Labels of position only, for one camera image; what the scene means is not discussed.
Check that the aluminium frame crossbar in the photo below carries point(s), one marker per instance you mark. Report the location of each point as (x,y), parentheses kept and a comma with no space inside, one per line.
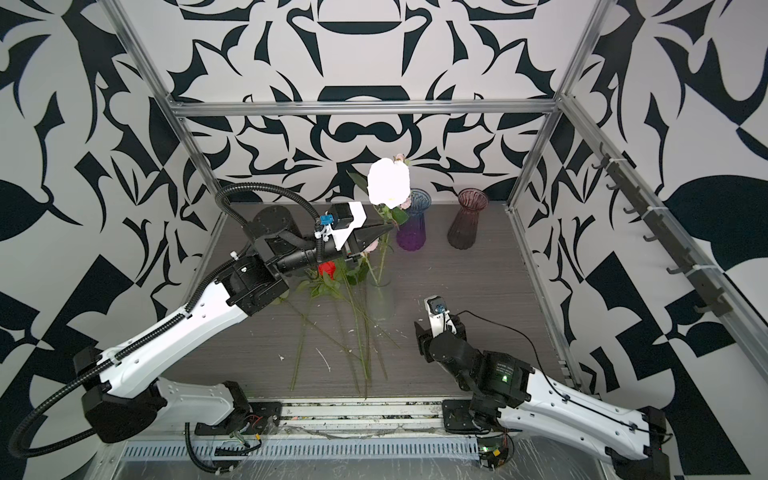
(188,110)

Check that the purple blue glass vase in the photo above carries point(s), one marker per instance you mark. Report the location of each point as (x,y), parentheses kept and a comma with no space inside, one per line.
(411,236)

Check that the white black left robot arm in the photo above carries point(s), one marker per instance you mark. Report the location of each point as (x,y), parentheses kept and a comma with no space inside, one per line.
(125,392)

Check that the clear ribbed glass vase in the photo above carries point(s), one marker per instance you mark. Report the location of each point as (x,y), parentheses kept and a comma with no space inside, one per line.
(380,297)

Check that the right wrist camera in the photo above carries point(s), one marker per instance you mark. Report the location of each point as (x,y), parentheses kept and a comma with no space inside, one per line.
(440,320)

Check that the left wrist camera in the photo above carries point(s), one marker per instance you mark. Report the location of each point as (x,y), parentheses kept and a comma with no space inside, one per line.
(339,223)

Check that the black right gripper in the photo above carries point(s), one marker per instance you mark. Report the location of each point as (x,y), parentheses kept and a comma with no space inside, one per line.
(425,342)

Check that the pink carnation stem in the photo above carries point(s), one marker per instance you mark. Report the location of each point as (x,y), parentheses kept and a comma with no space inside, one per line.
(403,204)
(370,264)

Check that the grey wall hook rail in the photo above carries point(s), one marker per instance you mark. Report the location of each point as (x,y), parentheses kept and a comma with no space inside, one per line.
(664,229)

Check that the smoky pink glass vase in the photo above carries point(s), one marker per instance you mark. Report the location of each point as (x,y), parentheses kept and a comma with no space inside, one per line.
(462,233)

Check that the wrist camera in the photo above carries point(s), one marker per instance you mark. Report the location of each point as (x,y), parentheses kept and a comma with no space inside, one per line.
(440,320)
(339,223)

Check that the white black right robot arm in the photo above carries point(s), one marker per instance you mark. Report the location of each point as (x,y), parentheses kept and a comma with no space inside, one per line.
(509,395)

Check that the white slotted cable duct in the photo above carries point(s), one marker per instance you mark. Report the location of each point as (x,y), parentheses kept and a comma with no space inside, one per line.
(459,448)

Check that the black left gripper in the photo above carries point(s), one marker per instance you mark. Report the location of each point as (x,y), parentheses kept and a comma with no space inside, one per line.
(356,237)

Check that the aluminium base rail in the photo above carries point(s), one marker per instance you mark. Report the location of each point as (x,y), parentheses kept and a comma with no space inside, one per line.
(421,414)

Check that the small red artificial rose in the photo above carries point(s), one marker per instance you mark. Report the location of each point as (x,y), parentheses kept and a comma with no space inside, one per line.
(327,269)

